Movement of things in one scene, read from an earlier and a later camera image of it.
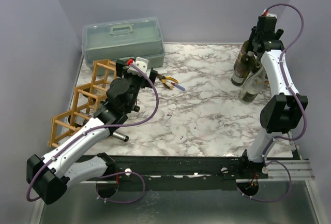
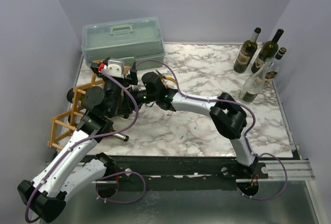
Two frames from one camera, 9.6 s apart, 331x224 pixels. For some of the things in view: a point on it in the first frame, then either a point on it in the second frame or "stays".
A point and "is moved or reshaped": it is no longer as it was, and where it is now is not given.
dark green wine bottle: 99,92 is moved or reshaped
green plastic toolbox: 123,38 stays
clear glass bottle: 253,86 stays
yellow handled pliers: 163,78 stays
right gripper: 255,36 → 123,102
